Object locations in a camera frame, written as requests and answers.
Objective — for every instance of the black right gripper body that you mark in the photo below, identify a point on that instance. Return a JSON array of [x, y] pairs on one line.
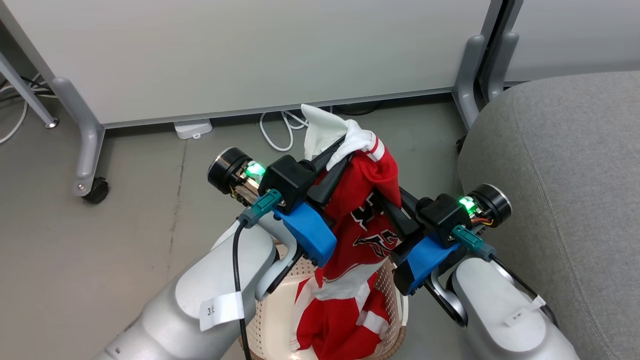
[[442, 217]]

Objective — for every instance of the grey slanted table leg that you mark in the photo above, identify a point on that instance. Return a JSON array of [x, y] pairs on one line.
[[27, 92]]

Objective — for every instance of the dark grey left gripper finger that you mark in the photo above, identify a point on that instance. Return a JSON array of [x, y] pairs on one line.
[[325, 190], [315, 162]]

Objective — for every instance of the white power adapter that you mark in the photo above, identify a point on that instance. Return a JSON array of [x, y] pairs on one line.
[[192, 129]]

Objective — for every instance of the red and white jersey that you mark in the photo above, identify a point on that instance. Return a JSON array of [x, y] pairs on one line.
[[370, 175]]

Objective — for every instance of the blue wrist camera box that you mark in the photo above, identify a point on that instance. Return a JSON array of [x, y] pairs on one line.
[[307, 232], [425, 260]]

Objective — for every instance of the narrow white partition panel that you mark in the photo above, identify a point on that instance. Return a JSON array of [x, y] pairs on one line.
[[575, 35]]

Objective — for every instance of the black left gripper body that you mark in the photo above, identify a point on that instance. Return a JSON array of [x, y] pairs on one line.
[[287, 180]]

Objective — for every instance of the blue left wrist camera box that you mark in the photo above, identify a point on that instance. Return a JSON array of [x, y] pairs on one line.
[[307, 232]]

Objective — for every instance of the grey partition leg with caster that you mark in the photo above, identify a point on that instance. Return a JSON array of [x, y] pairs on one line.
[[87, 135]]

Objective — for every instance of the blue right wrist camera box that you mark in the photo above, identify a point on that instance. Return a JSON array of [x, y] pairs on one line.
[[425, 260]]

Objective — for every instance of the cream plastic laundry basket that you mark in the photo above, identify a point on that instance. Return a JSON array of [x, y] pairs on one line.
[[270, 330]]

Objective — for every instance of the large white partition panel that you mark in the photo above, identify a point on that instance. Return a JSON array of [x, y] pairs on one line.
[[250, 50]]

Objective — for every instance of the black caster wheel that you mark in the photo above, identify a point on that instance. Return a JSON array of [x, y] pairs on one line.
[[97, 192]]

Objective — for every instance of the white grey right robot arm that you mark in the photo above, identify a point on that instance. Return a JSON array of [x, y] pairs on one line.
[[500, 320]]

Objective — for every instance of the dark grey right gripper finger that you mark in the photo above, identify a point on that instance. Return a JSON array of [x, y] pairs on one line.
[[410, 197], [397, 220]]

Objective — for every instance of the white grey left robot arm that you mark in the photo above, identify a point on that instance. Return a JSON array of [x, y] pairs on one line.
[[180, 310]]

